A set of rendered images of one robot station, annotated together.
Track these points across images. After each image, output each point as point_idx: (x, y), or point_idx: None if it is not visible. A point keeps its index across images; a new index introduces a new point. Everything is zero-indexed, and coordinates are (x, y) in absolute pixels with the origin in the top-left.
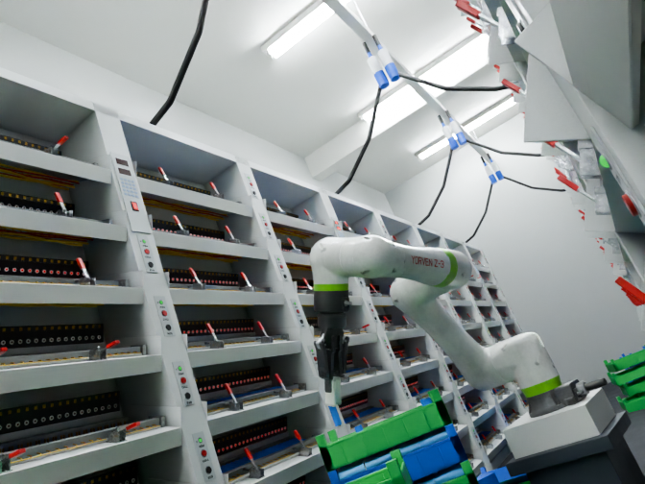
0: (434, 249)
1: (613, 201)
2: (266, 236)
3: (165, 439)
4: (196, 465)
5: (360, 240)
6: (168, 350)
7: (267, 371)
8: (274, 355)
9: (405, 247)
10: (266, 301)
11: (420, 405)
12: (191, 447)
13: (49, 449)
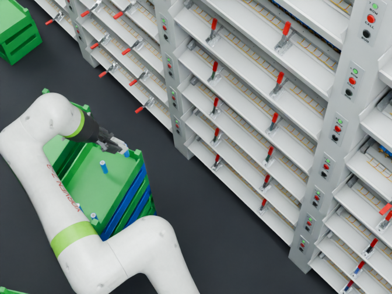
0: (46, 228)
1: None
2: (341, 32)
3: (151, 36)
4: (164, 63)
5: (4, 128)
6: (158, 4)
7: None
8: (274, 106)
9: (20, 179)
10: (294, 74)
11: (104, 215)
12: (163, 55)
13: None
